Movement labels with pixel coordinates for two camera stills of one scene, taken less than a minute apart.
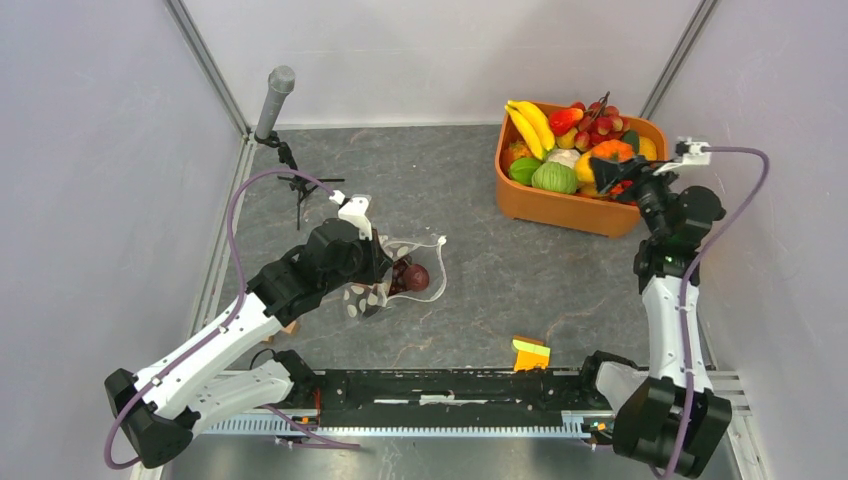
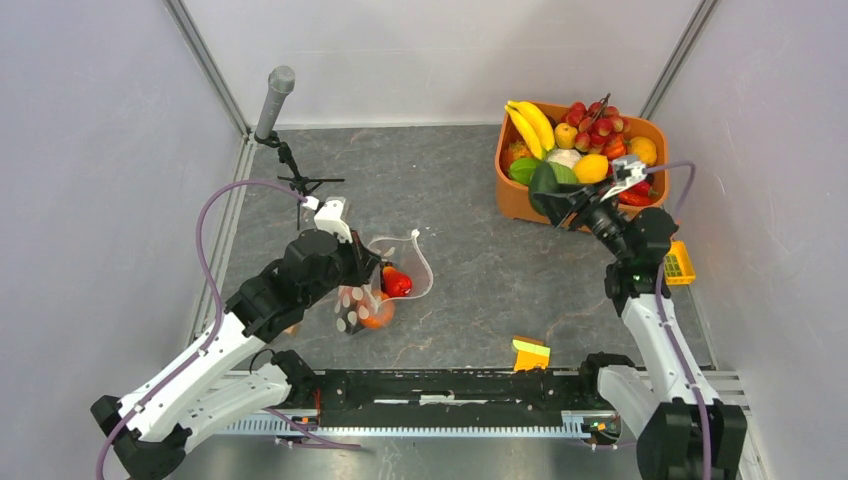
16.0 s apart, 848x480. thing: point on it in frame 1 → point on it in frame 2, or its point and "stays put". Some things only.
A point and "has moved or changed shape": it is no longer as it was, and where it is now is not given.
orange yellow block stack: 531,353 stays put
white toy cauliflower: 565,157 stays put
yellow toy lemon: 583,167 stays put
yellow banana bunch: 532,127 stays put
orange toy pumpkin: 615,149 → 382,315
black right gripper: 608,173 → 559,207
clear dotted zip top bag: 363,300 has moved or changed shape
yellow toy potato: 647,148 stays put
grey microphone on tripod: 281,82 stays put
